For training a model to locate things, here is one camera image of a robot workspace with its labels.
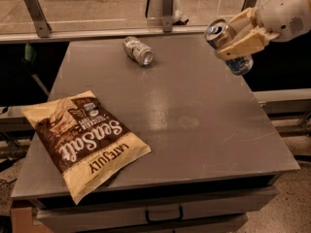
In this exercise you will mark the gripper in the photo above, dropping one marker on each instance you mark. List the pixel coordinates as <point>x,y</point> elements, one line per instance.
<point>282,15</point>

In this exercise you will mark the crushed blue silver redbull can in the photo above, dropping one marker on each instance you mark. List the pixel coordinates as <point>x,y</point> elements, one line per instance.
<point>220,35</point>

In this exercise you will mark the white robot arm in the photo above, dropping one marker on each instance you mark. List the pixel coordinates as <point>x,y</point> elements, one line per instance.
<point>271,21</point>

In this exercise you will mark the green silver soda can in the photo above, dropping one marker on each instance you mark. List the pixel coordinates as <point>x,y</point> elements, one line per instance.
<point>138,51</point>

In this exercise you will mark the Late July chips bag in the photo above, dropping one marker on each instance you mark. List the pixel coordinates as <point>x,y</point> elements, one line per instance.
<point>87,144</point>

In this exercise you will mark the middle metal bracket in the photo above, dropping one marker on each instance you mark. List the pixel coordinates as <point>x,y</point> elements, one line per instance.
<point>167,15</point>

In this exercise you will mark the metal rail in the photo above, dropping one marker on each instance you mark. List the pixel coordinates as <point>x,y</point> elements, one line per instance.
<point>69,36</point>

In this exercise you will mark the grey drawer with black handle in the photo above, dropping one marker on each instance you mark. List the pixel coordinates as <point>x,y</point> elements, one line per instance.
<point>219,212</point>

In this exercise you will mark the left metal bracket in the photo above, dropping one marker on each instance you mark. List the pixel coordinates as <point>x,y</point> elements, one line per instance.
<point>41,24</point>

